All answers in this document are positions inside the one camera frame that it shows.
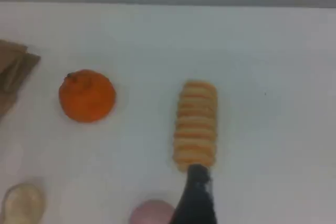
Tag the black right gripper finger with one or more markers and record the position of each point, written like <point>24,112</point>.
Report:
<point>197,200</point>

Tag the orange mandarin fruit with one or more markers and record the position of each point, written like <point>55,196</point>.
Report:
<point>88,98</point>

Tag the beige egg yolk pastry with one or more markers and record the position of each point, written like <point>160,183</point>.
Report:
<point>23,203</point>

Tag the pink round bun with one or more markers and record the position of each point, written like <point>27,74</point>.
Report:
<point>152,213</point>

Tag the long ribbed spiral bread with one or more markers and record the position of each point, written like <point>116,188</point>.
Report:
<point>195,121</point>

